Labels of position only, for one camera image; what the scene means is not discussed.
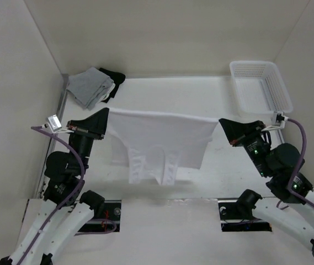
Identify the right metal table rail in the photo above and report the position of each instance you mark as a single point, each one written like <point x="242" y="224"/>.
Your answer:
<point x="279" y="132"/>

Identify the white plastic basket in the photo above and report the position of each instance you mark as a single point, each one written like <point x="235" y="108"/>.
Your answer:
<point x="259" y="88"/>

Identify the white tank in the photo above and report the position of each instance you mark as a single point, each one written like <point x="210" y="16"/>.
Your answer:
<point x="168" y="140"/>
<point x="107" y="92"/>

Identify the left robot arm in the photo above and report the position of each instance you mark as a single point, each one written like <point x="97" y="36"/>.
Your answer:
<point x="64" y="209"/>

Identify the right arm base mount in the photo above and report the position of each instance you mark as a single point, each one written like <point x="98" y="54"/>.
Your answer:
<point x="236" y="214"/>

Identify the folded grey tank top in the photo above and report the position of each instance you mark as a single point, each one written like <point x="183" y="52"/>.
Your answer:
<point x="88" y="87"/>

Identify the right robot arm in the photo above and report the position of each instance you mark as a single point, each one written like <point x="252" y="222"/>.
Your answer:
<point x="282" y="166"/>

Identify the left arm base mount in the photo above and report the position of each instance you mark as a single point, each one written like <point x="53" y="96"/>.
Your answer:
<point x="107" y="221"/>

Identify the folded black tank top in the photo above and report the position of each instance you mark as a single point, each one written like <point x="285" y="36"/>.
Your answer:
<point x="118" y="79"/>

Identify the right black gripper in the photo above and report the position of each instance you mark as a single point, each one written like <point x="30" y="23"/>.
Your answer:
<point x="235" y="132"/>

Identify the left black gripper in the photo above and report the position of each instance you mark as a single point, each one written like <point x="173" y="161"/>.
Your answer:
<point x="96" y="124"/>

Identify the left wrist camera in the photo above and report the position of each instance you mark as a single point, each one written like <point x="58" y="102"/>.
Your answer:
<point x="55" y="125"/>

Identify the folded white tank top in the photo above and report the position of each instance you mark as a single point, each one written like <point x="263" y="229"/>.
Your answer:
<point x="107" y="92"/>

